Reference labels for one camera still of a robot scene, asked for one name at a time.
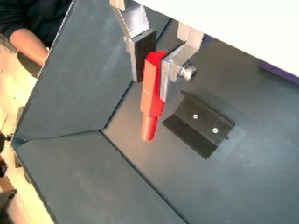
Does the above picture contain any person forearm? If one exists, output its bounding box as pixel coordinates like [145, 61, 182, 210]
[10, 29, 49, 66]

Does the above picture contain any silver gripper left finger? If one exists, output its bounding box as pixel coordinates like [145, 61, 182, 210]
[109, 0, 156, 82]

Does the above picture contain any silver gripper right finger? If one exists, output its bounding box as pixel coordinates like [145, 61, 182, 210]
[160, 23, 203, 102]

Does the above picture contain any purple base board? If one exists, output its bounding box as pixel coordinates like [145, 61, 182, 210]
[259, 60, 299, 86]

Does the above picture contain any red peg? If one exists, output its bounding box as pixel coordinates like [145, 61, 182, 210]
[140, 51, 165, 141]

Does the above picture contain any black angle bracket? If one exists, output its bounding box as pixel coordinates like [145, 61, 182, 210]
[162, 91, 235, 159]

